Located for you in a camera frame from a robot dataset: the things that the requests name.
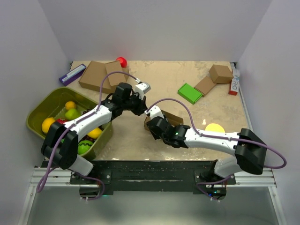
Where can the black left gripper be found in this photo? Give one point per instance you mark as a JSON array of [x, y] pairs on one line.
[[142, 106]]

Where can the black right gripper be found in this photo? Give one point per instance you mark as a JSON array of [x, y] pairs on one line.
[[155, 137]]

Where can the brown cardboard box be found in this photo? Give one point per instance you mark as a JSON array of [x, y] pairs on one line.
[[173, 119]]

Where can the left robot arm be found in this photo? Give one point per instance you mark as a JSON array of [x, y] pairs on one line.
[[61, 142]]

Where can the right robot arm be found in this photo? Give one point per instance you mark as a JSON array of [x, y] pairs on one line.
[[247, 151]]

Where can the medium brown box on top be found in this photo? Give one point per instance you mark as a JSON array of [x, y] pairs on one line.
[[116, 78]]

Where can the green paper box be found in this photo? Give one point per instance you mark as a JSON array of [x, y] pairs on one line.
[[189, 93]]

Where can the large flat brown box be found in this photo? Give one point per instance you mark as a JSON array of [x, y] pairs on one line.
[[93, 77]]

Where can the flat small brown box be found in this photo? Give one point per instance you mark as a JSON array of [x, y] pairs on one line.
[[205, 85]]

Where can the purple toothpaste box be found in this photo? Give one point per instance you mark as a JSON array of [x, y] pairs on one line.
[[72, 75]]

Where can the small brown cube box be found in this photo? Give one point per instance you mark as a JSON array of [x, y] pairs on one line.
[[220, 74]]

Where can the red white toothpaste box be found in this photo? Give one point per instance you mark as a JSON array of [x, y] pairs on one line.
[[234, 84]]

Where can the red apple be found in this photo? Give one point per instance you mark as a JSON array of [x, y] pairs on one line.
[[123, 62]]

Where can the yellow mango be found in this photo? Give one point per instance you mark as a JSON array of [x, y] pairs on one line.
[[95, 133]]

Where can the orange round disc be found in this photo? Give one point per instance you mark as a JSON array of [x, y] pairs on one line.
[[212, 126]]

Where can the purple grapes bunch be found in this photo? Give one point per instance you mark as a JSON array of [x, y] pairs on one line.
[[90, 139]]

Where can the green pear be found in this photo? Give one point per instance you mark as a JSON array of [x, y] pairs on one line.
[[72, 114]]

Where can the small orange fruit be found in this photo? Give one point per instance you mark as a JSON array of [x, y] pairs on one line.
[[70, 105]]

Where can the green striped ball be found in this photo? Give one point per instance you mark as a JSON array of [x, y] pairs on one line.
[[84, 146]]

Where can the red dragon fruit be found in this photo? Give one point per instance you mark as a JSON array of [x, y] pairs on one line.
[[61, 121]]

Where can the olive green plastic bin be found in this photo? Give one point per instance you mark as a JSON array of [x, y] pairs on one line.
[[53, 105]]

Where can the yellow lemon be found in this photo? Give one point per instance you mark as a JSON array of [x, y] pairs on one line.
[[46, 124]]

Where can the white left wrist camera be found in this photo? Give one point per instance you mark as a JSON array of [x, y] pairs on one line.
[[142, 88]]

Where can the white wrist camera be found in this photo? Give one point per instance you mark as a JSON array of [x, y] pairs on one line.
[[142, 88], [154, 112]]

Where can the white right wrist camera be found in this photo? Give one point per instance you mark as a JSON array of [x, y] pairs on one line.
[[154, 112]]

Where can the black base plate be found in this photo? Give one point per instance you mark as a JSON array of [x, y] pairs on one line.
[[154, 176]]

